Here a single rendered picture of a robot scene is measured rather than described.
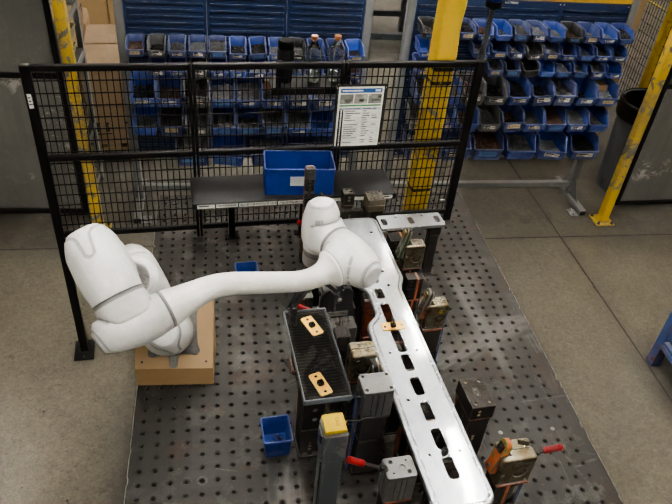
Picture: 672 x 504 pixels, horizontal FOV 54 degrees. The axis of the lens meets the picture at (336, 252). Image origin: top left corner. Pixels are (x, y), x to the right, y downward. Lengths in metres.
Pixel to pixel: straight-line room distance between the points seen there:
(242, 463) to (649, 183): 3.74
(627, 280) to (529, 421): 2.25
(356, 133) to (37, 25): 1.80
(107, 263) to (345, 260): 0.58
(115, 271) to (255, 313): 1.22
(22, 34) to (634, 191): 4.01
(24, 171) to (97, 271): 2.76
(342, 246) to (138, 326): 0.54
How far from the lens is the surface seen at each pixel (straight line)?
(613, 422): 3.74
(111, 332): 1.66
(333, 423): 1.85
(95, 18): 6.31
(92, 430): 3.38
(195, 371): 2.49
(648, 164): 5.09
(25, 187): 4.45
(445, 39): 3.03
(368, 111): 3.01
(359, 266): 1.68
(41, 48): 3.98
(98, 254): 1.67
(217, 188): 2.95
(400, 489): 1.95
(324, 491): 2.06
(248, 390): 2.52
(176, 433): 2.41
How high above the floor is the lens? 2.62
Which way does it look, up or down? 38 degrees down
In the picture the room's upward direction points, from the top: 6 degrees clockwise
